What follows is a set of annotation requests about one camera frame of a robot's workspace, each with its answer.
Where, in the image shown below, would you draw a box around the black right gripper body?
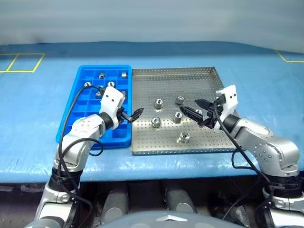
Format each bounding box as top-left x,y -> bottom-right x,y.
199,95 -> 225,129

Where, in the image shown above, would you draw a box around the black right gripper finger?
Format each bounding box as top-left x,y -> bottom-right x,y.
194,99 -> 213,111
179,106 -> 207,126

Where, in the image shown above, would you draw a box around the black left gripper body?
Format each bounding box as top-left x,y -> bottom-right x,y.
116,106 -> 126,124

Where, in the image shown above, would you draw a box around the blue compartment tray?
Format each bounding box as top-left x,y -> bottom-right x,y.
55,64 -> 133,150

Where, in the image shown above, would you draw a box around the perforated metal tray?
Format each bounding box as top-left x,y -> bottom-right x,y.
130,66 -> 240,157

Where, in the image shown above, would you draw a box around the grey rounded shape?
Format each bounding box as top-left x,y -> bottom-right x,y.
165,186 -> 198,214
102,187 -> 130,223

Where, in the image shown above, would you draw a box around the grey robot torso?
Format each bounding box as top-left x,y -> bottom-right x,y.
97,210 -> 245,228

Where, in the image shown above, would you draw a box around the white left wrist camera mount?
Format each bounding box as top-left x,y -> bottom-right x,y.
99,85 -> 126,130

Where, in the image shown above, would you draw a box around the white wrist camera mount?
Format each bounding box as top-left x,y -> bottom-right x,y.
99,85 -> 126,130
215,85 -> 239,130

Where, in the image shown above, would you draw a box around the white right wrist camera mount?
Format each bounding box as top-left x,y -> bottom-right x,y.
215,85 -> 239,130

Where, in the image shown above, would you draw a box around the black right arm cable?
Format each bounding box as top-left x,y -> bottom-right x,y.
212,98 -> 276,221

